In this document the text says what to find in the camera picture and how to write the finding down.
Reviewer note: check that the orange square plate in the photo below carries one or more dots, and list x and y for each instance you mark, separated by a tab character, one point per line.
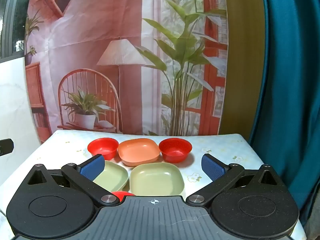
138	151

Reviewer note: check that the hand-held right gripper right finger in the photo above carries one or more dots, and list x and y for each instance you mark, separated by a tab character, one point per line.
212	167

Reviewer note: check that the printed room backdrop cloth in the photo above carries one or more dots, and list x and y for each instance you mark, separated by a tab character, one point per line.
100	30

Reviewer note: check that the floral checked tablecloth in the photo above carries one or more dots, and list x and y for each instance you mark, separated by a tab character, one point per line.
220	145

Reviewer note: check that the green square plate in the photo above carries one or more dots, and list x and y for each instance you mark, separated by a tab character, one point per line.
113	177
156	180

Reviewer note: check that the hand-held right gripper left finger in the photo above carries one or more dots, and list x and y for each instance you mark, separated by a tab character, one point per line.
93	167

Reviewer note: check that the red plastic bowl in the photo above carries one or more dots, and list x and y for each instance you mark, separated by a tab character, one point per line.
103	147
175	148
122	195

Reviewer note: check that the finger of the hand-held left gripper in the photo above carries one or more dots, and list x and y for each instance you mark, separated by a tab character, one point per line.
6	146

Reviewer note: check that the teal curtain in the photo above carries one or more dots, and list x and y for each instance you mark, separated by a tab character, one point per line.
292	80

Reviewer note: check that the dark window frame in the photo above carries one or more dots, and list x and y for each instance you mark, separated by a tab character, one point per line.
12	10

